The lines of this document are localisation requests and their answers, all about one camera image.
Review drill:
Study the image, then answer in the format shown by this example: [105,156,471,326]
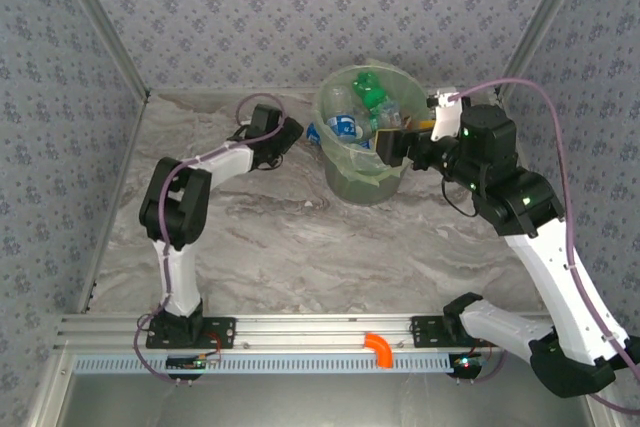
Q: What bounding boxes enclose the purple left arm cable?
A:
[132,92,289,383]

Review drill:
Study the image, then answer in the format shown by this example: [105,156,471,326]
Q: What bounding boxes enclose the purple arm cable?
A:
[132,92,289,383]
[449,77,640,416]

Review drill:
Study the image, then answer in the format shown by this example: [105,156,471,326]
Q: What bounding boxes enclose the aluminium frame post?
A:
[47,0,151,98]
[494,0,599,98]

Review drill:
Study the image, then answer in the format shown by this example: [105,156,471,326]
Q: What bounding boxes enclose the green plastic bottle yellow cap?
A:
[351,71,392,109]

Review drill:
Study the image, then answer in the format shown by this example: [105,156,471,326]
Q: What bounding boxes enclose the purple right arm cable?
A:
[449,77,640,416]

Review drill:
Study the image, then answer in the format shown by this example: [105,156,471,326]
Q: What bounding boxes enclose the clear bottle white cap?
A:
[328,84,355,118]

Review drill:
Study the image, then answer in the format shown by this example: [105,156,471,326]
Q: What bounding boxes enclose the grey metal sheet panel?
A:
[59,371,596,427]

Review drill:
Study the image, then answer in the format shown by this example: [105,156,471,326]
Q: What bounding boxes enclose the clear bottle white green label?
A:
[372,99,405,131]

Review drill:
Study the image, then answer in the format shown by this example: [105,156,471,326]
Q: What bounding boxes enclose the grey green waste bin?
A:
[324,146,404,207]

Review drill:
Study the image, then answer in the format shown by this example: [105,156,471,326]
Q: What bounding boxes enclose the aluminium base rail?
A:
[53,314,599,354]

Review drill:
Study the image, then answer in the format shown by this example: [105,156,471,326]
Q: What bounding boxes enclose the blue label bottle white cap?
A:
[326,114,375,146]

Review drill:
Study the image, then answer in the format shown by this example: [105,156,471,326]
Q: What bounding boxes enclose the light blue slotted cable duct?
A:
[73,352,454,375]

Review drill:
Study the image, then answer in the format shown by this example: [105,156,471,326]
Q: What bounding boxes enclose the small green circuit board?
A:
[165,352,222,374]
[448,352,485,379]

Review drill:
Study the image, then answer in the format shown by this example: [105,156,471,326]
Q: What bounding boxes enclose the aluminium frame crossbar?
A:
[147,86,499,96]

